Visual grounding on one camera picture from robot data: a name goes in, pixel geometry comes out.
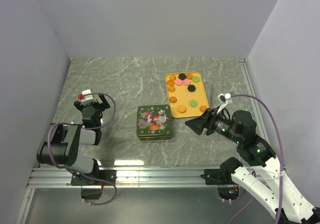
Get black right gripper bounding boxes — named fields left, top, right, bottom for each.
left=184, top=105, right=242, bottom=143

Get metal tongs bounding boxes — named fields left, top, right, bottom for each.
left=209, top=84, right=214, bottom=108

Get green cookie tin box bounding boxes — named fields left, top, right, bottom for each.
left=137, top=131, right=172, bottom=141

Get gold cookie tray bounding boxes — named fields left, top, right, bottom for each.
left=165, top=71, right=210, bottom=118

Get gold tin lid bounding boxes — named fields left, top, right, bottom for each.
left=136, top=104, right=173, bottom=135

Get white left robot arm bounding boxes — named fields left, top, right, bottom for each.
left=36, top=90, right=116, bottom=186

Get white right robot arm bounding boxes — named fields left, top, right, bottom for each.
left=185, top=109, right=320, bottom=223

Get flower shaped brown cookie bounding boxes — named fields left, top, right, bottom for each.
left=199, top=105, right=207, bottom=112

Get green round cookie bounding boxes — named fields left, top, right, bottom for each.
left=189, top=100, right=198, bottom=107

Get round tan sandwich cookie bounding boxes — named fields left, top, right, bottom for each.
left=177, top=105, right=187, bottom=113

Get pink round cookie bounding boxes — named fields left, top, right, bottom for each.
left=175, top=79, right=183, bottom=86

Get black round cookie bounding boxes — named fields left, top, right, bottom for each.
left=178, top=73, right=187, bottom=80

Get swirl brown cookie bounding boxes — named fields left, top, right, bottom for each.
left=168, top=75, right=176, bottom=81

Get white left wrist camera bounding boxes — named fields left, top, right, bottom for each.
left=77, top=89, right=97, bottom=105

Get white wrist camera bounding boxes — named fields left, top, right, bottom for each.
left=217, top=93, right=232, bottom=104
left=77, top=89, right=97, bottom=105

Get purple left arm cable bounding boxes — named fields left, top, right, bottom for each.
left=47, top=92, right=118, bottom=206

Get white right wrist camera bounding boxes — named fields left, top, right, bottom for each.
left=217, top=93, right=232, bottom=104

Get aluminium mounting rail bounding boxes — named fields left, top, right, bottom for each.
left=26, top=165, right=219, bottom=189

